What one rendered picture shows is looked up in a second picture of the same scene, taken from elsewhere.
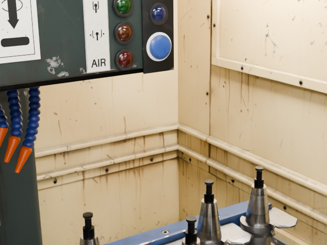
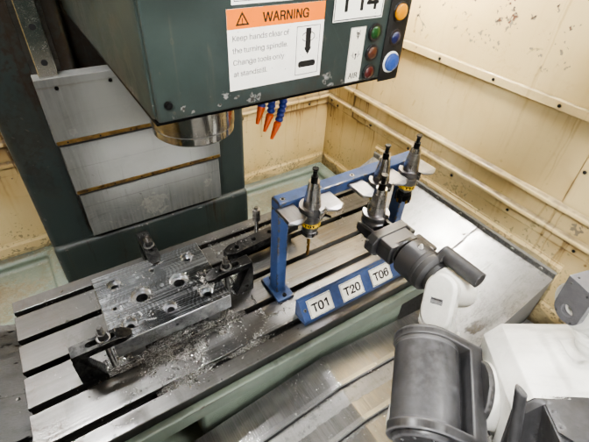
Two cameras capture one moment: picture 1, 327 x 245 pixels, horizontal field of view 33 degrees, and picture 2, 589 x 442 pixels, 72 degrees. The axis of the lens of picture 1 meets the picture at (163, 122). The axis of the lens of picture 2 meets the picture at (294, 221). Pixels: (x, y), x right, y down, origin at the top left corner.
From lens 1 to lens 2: 0.24 m
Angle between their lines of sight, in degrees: 23
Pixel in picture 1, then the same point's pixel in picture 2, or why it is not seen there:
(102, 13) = (361, 39)
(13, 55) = (303, 73)
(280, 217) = (424, 166)
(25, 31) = (313, 55)
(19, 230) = (230, 159)
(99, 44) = (355, 62)
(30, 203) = (237, 140)
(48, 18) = (328, 45)
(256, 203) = (413, 159)
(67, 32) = (337, 54)
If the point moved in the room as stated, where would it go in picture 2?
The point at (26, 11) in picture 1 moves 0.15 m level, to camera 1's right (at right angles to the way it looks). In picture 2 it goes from (315, 40) to (415, 45)
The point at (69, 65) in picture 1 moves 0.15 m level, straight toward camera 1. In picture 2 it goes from (335, 78) to (364, 118)
